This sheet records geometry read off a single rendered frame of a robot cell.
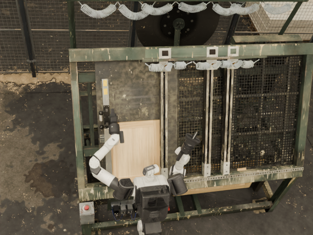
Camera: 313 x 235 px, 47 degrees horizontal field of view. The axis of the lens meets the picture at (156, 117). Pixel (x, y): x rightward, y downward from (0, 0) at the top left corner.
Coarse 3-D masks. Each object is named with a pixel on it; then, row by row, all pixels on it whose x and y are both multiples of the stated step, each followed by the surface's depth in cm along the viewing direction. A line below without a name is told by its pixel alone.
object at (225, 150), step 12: (228, 48) 307; (240, 60) 299; (228, 72) 316; (228, 84) 319; (228, 96) 322; (228, 108) 329; (228, 120) 330; (228, 132) 332; (228, 144) 334; (228, 156) 337; (228, 168) 340
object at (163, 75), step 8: (160, 48) 294; (168, 48) 296; (160, 56) 296; (168, 56) 297; (168, 64) 287; (160, 72) 304; (160, 80) 306; (160, 88) 308; (160, 96) 310; (160, 104) 312; (160, 112) 314; (160, 120) 316; (160, 128) 318; (160, 136) 320; (160, 144) 322; (160, 152) 324; (160, 160) 326; (160, 168) 328
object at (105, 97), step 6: (102, 78) 299; (102, 84) 298; (108, 84) 299; (102, 90) 299; (108, 90) 300; (102, 96) 301; (108, 96) 301; (102, 102) 305; (108, 102) 302; (108, 132) 309; (108, 138) 310; (108, 156) 314; (108, 162) 315; (108, 168) 317
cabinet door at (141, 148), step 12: (144, 120) 317; (156, 120) 318; (132, 132) 316; (144, 132) 319; (156, 132) 321; (120, 144) 316; (132, 144) 319; (144, 144) 321; (156, 144) 324; (120, 156) 319; (132, 156) 322; (144, 156) 324; (156, 156) 327; (120, 168) 322; (132, 168) 324; (132, 180) 327
